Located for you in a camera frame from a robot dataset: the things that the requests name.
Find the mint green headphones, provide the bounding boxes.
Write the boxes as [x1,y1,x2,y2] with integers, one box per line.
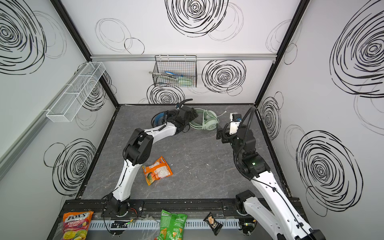
[189,108,227,131]

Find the black gaming headphones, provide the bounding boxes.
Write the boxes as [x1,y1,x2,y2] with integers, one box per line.
[151,110,177,128]

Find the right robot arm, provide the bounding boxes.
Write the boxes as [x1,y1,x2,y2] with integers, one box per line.
[216,107,326,240]

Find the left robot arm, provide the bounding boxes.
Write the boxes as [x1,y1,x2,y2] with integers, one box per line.
[106,99,198,217]

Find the orange snack packet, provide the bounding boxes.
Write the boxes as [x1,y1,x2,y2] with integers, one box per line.
[142,156,173,186]

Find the blue item in basket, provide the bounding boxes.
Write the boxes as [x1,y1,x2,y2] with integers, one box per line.
[165,71,180,78]

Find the small dark snack packet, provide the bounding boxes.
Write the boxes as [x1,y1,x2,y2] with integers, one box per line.
[204,212,223,236]

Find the green chips bag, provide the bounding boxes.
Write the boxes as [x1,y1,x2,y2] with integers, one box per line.
[155,210,188,240]

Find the Fox's fruits candy bag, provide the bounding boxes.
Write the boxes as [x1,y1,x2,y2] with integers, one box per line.
[62,211,94,240]

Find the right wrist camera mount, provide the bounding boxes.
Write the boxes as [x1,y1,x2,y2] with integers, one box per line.
[229,113,242,135]

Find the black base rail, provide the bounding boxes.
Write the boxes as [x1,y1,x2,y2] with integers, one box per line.
[58,199,251,219]

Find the black wire basket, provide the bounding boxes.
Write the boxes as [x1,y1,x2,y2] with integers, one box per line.
[152,55,198,88]

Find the white slotted cable duct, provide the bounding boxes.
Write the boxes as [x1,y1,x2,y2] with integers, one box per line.
[89,218,241,232]

